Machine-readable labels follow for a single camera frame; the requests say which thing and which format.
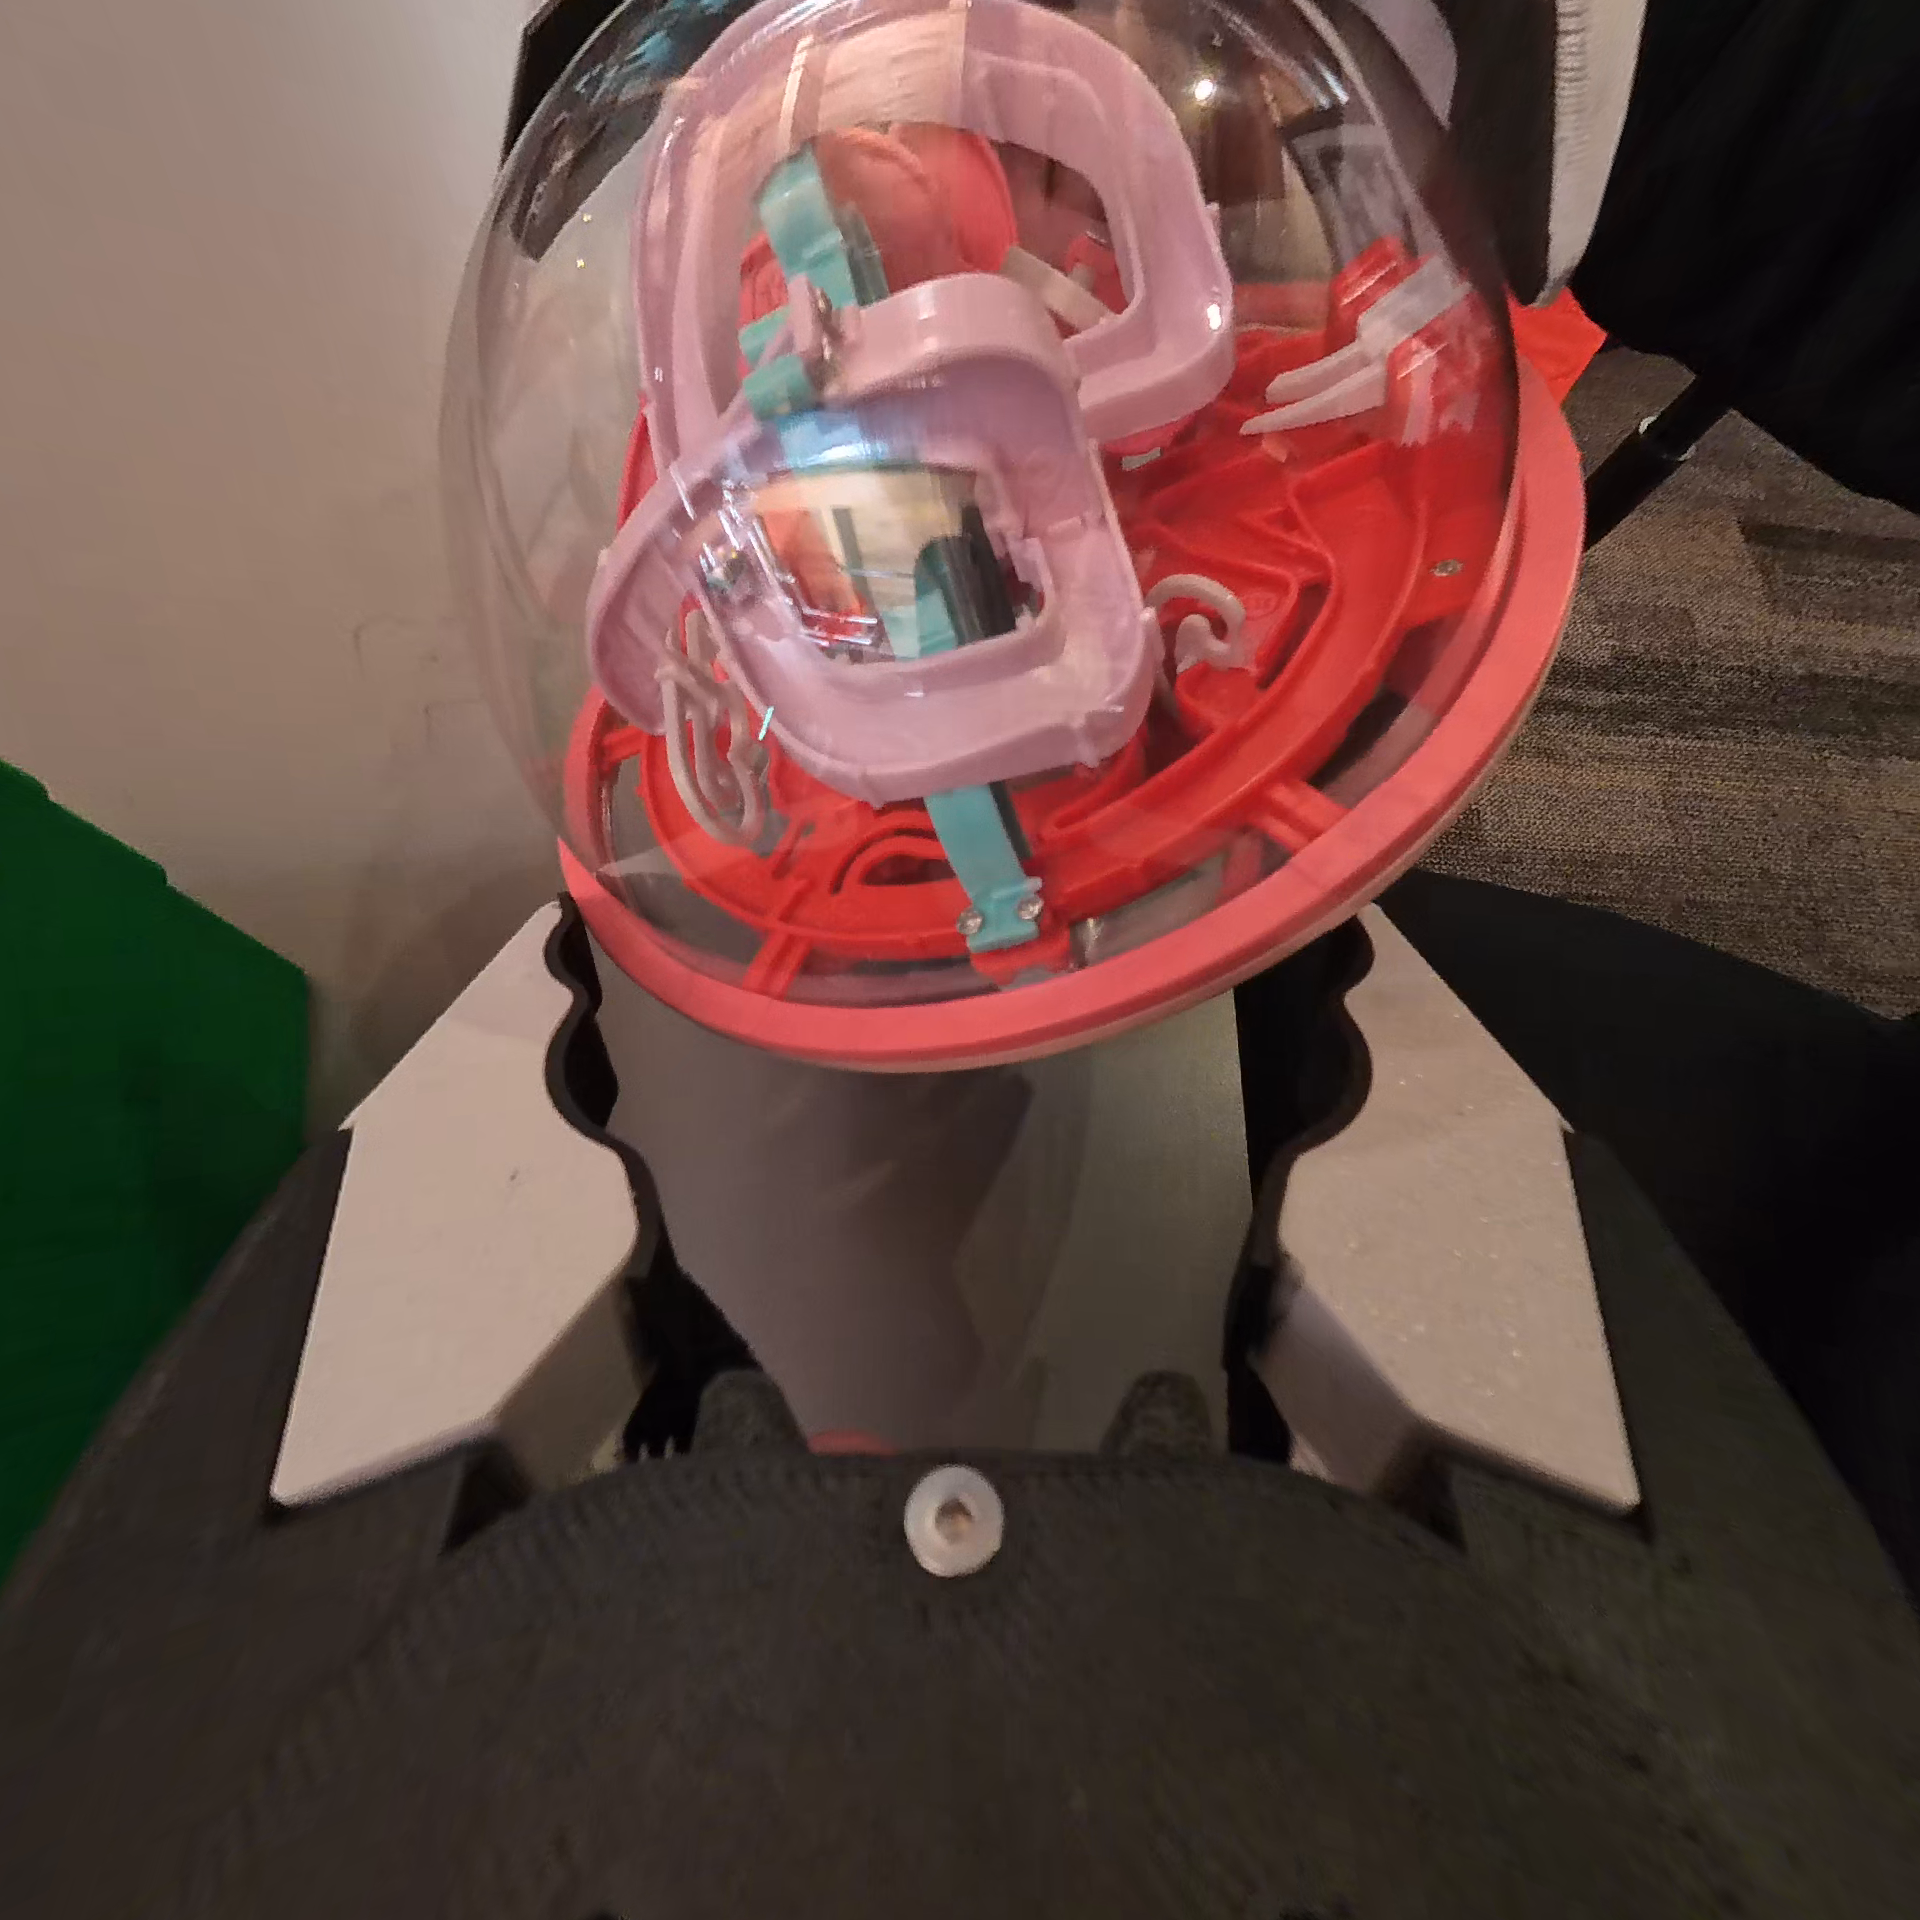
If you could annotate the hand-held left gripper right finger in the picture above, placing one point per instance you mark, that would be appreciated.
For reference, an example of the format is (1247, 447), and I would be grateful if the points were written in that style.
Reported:
(1440, 1290)

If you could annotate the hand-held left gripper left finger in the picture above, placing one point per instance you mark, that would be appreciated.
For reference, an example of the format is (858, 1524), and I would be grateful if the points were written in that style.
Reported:
(465, 1277)

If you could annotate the green box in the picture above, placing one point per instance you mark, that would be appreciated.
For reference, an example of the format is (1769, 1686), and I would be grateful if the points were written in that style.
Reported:
(120, 1126)

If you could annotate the black metal rod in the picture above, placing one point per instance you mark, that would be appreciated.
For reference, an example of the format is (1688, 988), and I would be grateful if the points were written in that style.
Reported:
(1665, 438)

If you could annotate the orange cloth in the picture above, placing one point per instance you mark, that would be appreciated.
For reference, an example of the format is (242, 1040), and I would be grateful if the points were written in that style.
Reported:
(1559, 338)

